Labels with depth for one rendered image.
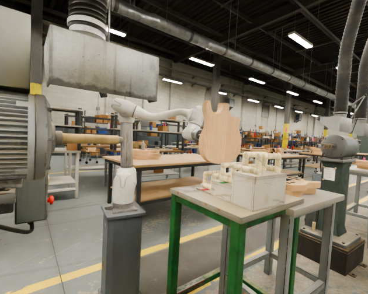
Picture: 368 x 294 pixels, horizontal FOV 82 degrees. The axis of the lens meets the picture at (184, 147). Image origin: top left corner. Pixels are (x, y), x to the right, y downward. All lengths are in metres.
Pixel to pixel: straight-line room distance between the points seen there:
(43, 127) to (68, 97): 11.36
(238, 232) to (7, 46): 1.03
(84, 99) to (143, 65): 11.44
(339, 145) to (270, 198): 1.64
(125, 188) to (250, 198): 0.90
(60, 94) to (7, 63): 11.27
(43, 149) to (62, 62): 0.22
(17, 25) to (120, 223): 1.27
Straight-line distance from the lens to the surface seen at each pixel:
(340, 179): 2.77
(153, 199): 2.90
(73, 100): 12.02
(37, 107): 0.67
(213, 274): 1.92
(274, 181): 1.20
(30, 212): 1.01
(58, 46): 0.65
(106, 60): 0.67
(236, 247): 1.08
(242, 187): 1.12
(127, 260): 1.77
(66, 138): 0.76
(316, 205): 1.60
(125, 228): 1.66
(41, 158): 0.65
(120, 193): 1.62
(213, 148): 1.34
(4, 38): 0.72
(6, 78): 0.70
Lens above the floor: 1.28
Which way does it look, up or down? 3 degrees down
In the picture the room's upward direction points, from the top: 3 degrees clockwise
